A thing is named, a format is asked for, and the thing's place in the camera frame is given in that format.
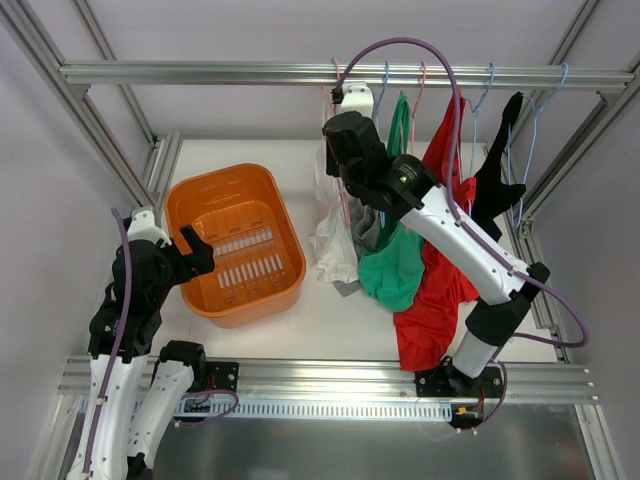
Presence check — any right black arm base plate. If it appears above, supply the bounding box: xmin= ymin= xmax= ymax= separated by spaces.
xmin=414 ymin=356 xmax=504 ymax=399

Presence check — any black shirt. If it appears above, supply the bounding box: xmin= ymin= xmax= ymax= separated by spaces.
xmin=471 ymin=92 xmax=526 ymax=241

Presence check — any red shirt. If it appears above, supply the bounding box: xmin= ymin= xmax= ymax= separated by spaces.
xmin=393 ymin=100 xmax=478 ymax=372

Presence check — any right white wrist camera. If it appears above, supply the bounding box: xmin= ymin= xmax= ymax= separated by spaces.
xmin=331 ymin=81 xmax=374 ymax=118

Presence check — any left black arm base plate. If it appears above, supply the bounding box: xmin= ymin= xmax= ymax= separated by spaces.
xmin=205 ymin=361 xmax=240 ymax=392

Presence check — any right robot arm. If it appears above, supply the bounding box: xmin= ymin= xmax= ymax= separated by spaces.
xmin=322 ymin=111 xmax=550 ymax=397

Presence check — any aluminium hanging rail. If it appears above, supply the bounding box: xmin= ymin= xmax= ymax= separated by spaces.
xmin=59 ymin=60 xmax=636 ymax=93

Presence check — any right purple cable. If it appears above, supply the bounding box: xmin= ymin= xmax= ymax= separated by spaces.
xmin=344 ymin=37 xmax=590 ymax=349

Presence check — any blue hanger under black shirt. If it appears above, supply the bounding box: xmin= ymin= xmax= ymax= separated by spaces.
xmin=506 ymin=62 xmax=570 ymax=232

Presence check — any green shirt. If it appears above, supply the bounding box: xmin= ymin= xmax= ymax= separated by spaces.
xmin=359 ymin=92 xmax=425 ymax=313

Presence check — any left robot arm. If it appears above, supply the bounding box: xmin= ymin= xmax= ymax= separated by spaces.
xmin=67 ymin=226 xmax=215 ymax=479

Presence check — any white tank top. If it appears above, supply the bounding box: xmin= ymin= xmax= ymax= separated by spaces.
xmin=310 ymin=140 xmax=358 ymax=284

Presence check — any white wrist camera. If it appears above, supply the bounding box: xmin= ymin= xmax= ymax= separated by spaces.
xmin=127 ymin=207 xmax=172 ymax=247
xmin=331 ymin=81 xmax=374 ymax=118

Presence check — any orange plastic basket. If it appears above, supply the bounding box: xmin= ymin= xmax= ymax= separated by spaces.
xmin=164 ymin=163 xmax=307 ymax=329

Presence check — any blue hanger under red shirt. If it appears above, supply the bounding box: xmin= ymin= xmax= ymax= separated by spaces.
xmin=464 ymin=62 xmax=497 ymax=216

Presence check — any aluminium front frame rail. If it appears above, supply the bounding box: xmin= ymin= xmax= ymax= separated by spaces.
xmin=57 ymin=355 xmax=599 ymax=401

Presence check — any grey shirt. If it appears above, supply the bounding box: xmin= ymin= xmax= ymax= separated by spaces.
xmin=325 ymin=197 xmax=382 ymax=297

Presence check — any white slotted cable duct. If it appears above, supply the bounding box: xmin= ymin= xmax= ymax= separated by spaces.
xmin=174 ymin=397 xmax=453 ymax=423

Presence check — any pink wire hanger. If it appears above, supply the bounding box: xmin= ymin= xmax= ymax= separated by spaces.
xmin=320 ymin=57 xmax=351 ymax=229

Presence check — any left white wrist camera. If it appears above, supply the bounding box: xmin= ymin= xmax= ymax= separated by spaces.
xmin=127 ymin=207 xmax=172 ymax=247

